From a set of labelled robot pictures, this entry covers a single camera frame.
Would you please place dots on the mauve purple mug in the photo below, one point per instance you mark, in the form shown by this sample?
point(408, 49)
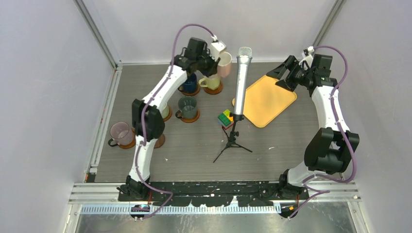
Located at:
point(120, 134)

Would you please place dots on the pink cream mug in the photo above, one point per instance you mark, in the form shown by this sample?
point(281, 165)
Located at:
point(224, 65)

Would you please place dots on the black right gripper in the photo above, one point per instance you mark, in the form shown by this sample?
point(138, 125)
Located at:
point(279, 71)

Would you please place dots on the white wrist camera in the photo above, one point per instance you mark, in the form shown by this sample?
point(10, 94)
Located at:
point(216, 47)
point(307, 59)

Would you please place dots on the aluminium front rail frame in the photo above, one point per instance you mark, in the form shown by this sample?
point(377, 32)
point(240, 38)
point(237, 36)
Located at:
point(102, 198)

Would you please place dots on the dark walnut wooden coaster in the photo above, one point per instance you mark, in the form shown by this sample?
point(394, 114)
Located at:
point(160, 141)

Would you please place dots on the cream yellow mug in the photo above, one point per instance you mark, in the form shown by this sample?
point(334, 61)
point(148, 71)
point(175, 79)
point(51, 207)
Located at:
point(212, 82)

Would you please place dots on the yellow tray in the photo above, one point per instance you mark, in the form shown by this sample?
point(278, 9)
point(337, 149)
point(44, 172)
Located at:
point(264, 101)

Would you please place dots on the brown wooden coaster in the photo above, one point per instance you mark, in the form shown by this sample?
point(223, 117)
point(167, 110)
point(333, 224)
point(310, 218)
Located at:
point(215, 91)
point(132, 144)
point(169, 115)
point(192, 120)
point(191, 94)

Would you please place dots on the black microphone tripod stand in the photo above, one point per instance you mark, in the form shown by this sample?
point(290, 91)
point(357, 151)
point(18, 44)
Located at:
point(231, 138)

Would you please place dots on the silver microphone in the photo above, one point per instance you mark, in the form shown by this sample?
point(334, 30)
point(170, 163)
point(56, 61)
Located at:
point(244, 59)

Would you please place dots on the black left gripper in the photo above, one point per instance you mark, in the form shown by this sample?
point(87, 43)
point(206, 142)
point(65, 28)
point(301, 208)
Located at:
point(212, 69)

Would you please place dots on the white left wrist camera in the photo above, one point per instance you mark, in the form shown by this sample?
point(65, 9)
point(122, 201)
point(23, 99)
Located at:
point(216, 47)

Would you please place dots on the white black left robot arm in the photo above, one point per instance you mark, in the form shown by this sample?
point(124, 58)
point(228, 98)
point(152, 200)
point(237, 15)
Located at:
point(147, 121)

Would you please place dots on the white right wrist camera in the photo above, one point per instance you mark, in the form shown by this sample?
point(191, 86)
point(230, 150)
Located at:
point(307, 59)

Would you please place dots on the colourful toy brick block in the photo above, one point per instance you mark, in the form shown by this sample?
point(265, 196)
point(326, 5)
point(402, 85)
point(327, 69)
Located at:
point(225, 119)

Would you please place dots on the dark green mug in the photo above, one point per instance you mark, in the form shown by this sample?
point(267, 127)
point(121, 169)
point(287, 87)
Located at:
point(187, 108)

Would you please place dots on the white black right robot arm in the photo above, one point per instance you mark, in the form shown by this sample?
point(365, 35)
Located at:
point(332, 148)

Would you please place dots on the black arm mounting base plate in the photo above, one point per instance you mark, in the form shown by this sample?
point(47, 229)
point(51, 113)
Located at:
point(210, 194)

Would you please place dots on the dark blue mug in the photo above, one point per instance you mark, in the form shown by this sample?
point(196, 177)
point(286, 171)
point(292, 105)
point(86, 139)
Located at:
point(190, 85)

